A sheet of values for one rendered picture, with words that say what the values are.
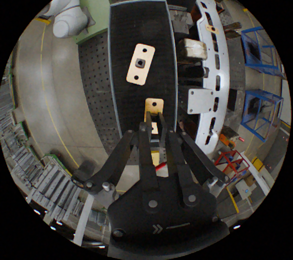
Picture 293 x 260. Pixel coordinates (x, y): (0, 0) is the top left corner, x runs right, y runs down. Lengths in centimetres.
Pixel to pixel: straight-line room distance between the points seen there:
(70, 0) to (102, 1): 24
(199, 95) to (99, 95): 67
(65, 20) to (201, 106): 69
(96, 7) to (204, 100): 81
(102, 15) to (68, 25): 28
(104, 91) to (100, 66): 19
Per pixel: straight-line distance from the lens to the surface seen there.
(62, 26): 59
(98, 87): 75
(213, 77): 46
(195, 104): 29
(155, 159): 30
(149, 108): 20
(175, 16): 38
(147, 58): 20
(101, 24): 79
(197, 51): 34
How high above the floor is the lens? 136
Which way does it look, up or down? 69 degrees down
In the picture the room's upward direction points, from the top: 178 degrees counter-clockwise
